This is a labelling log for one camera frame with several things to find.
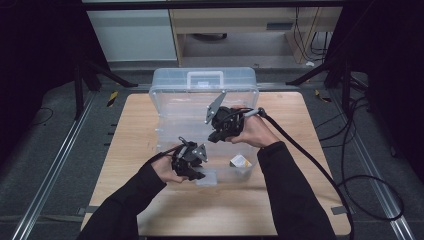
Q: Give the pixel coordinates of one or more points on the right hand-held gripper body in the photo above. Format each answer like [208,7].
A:
[228,121]

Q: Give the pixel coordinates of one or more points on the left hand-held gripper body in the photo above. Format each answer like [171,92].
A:
[186,161]

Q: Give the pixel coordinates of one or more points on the small white green yellow box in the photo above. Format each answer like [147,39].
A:
[240,161]

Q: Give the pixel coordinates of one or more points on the clear plastic storage box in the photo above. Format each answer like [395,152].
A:
[186,100]

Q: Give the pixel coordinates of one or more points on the person's left hand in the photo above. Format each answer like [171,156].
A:
[165,168]

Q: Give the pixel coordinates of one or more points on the person's right hand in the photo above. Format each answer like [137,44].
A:
[255,130]

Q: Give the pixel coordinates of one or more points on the dark object under desk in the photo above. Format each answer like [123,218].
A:
[210,36]

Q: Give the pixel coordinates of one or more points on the small white plug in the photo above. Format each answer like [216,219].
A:
[310,63]

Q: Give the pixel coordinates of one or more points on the grey tape strip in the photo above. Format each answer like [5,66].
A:
[88,210]
[339,210]

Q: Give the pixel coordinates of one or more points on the black metal stand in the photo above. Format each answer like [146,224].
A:
[79,90]
[346,83]

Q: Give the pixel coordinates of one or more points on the white cabinet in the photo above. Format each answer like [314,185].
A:
[133,36]

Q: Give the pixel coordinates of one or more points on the long metal floor rail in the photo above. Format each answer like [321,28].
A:
[50,173]
[376,186]

